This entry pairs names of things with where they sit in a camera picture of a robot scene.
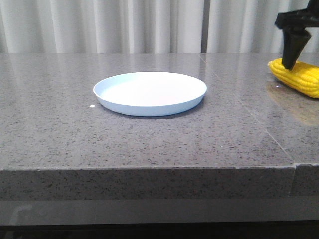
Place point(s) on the grey pleated curtain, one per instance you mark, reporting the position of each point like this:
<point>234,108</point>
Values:
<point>142,26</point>

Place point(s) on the yellow toy corn cob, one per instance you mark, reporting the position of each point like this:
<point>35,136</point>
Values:
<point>303,77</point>

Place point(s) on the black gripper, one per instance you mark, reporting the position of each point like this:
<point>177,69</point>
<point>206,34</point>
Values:
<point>295,35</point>

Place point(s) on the light blue round plate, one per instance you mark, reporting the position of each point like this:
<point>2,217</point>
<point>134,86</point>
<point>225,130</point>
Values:
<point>150,94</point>

